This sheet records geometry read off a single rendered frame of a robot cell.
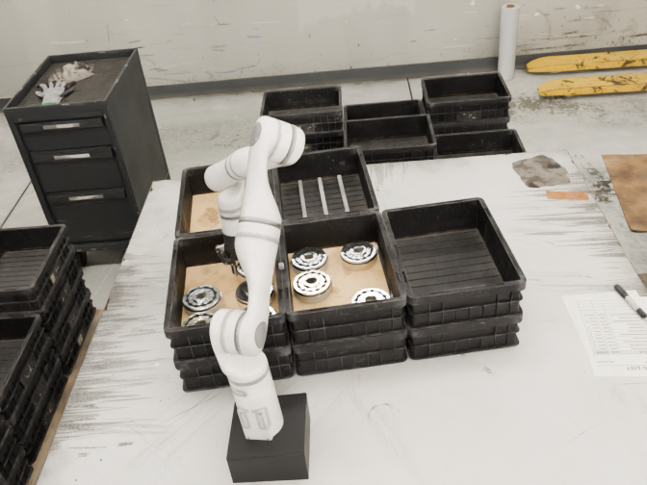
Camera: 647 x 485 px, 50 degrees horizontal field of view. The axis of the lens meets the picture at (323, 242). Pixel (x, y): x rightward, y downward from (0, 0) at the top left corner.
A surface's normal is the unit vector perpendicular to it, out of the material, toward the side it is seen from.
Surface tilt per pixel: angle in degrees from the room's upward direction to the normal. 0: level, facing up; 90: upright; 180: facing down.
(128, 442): 0
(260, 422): 89
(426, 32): 90
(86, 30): 90
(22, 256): 0
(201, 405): 0
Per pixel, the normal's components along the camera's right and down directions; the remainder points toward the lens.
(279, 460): 0.00, 0.59
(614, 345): -0.09, -0.80
